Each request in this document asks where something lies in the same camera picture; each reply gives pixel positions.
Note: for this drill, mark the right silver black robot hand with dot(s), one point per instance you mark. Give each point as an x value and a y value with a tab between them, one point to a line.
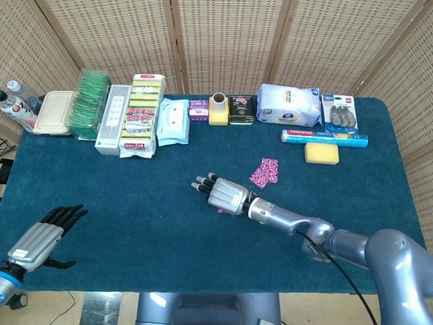
228	196

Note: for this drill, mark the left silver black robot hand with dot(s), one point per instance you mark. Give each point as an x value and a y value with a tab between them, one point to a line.
37	240

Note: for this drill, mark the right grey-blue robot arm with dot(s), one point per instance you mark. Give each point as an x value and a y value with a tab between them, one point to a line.
338	240

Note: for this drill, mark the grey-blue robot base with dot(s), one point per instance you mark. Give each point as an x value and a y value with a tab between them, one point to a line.
209	308

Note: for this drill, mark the black caster wheel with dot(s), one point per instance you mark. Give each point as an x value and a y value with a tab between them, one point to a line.
21	300

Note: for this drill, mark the yellow sponge under paper roll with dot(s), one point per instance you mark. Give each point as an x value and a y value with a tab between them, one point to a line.
218	119

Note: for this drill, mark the black equipment beside table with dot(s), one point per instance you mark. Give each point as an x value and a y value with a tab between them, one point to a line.
5	169

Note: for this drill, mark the black gold luncheon meat can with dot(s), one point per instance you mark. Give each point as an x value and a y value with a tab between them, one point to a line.
241	110

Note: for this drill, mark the small purple box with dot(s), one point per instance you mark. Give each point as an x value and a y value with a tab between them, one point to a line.
199	111

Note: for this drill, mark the white paper roll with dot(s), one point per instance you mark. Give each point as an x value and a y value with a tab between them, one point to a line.
219	105

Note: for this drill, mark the light blue wet wipes pack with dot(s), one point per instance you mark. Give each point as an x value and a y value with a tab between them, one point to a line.
172	123

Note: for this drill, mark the teal table cloth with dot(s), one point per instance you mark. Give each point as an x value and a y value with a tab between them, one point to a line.
135	203

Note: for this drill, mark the shiny metal floor plate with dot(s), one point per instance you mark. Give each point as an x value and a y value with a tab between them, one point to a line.
101	308

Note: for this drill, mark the yellow green scouring sponge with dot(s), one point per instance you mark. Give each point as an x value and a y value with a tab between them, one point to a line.
321	154

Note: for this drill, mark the white blue tissue pack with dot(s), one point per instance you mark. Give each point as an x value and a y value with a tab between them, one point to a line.
287	105

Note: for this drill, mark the blue cling film roll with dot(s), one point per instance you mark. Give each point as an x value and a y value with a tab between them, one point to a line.
324	139

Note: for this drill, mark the yellow sponge multipack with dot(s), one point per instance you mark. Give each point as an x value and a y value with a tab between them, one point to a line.
140	118

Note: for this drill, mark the beige lidded food container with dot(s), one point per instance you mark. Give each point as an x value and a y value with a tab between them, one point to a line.
52	113

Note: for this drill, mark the white bottle red label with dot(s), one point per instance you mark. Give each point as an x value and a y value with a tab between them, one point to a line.
17	113

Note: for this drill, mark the long white power strip box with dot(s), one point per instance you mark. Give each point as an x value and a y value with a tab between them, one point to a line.
111	128

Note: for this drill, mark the correction tape blister pack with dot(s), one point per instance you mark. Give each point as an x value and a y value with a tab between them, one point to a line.
340	113

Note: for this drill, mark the clear box green tea bags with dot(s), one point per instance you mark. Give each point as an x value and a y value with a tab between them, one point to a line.
88	108

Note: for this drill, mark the clear water bottle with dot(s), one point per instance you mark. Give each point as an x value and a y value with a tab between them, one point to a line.
23	94

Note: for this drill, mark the woven bamboo folding screen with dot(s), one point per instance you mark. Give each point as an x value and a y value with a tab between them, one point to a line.
230	44

